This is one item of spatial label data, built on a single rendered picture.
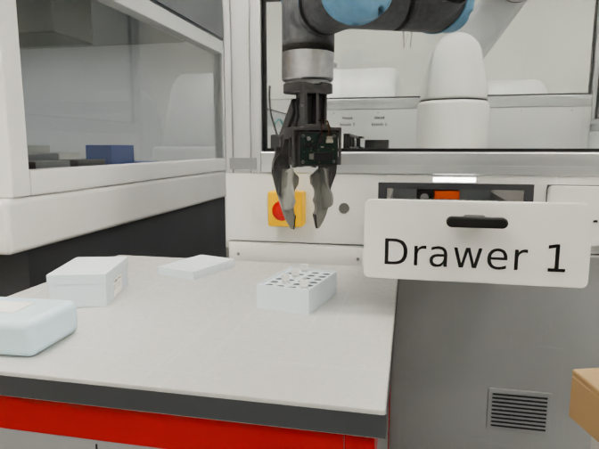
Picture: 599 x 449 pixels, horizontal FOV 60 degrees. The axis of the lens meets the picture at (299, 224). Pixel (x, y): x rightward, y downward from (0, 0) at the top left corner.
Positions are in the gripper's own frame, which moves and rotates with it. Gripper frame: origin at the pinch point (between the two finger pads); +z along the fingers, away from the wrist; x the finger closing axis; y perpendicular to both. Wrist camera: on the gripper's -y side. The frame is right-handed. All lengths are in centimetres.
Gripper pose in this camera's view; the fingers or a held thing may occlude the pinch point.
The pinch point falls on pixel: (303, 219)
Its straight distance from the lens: 80.0
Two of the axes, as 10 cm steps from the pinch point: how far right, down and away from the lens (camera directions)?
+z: 0.0, 9.9, 1.6
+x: 9.7, -0.4, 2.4
